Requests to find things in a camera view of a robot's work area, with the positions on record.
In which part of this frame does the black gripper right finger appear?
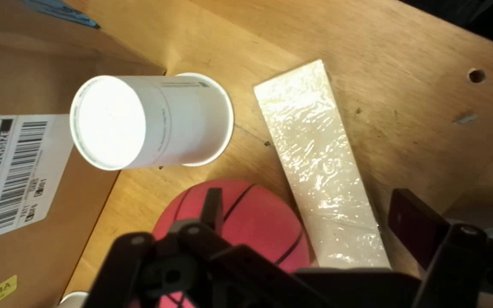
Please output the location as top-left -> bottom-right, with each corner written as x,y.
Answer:
385,187 -> 493,308

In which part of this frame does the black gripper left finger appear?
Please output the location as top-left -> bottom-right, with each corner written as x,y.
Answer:
82,187 -> 317,308

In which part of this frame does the pink rubber basketball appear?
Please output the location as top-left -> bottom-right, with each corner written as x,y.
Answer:
151,179 -> 315,308

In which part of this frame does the brown cardboard shipping box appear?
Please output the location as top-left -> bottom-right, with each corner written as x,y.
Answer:
0,0 -> 168,308

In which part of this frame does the plastic wrapped wooden board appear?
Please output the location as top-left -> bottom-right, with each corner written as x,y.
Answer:
252,59 -> 392,271

